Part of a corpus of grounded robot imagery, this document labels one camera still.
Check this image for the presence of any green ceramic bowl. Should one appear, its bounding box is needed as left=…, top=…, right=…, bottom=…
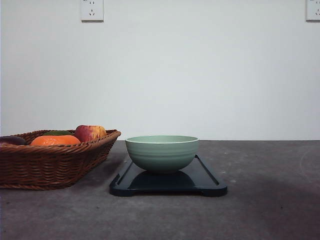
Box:
left=125, top=135, right=200, bottom=173

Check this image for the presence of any white wall socket right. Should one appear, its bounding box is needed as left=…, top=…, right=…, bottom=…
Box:
left=304, top=0, right=320, bottom=24

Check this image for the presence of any white wall socket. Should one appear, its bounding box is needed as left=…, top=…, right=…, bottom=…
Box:
left=80, top=0, right=105, bottom=24
left=304, top=0, right=320, bottom=24

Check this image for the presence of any dark purple fruit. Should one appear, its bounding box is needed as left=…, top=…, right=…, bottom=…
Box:
left=0, top=136, right=28, bottom=145

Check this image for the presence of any green avocado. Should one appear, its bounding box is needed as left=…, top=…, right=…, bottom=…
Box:
left=43, top=130, right=73, bottom=136

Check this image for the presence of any dark rectangular tray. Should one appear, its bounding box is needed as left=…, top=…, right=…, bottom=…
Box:
left=109, top=154, right=228, bottom=197

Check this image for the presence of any white wall socket left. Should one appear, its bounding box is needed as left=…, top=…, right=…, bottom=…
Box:
left=80, top=0, right=105, bottom=24

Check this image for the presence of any orange tangerine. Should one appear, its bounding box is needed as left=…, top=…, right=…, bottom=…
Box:
left=30, top=135, right=81, bottom=146

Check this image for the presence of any red yellow apple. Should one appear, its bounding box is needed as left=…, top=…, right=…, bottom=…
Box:
left=75, top=125, right=106, bottom=141

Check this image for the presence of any brown wicker basket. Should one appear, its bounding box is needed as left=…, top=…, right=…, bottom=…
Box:
left=0, top=129, right=121, bottom=190

